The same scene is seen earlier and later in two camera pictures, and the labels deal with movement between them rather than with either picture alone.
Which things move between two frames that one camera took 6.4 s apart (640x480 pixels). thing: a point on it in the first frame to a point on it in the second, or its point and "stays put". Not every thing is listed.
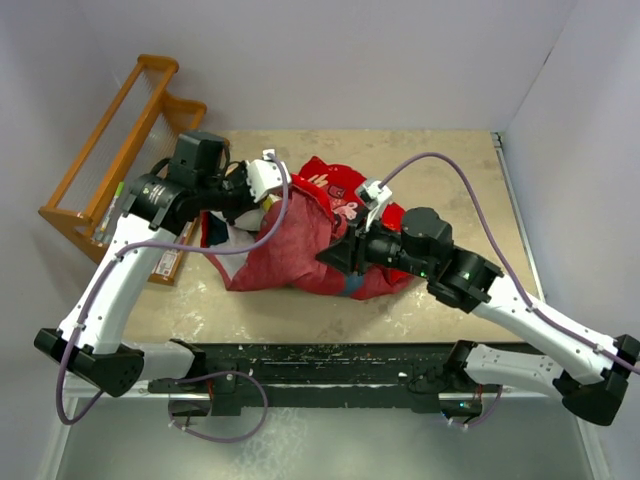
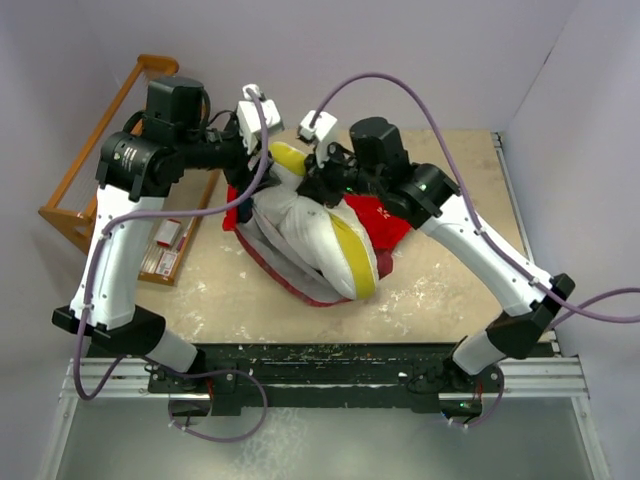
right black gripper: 351,255 to 319,181
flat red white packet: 165,263 stays put
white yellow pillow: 242,233 to 330,242
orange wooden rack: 139,130 stays put
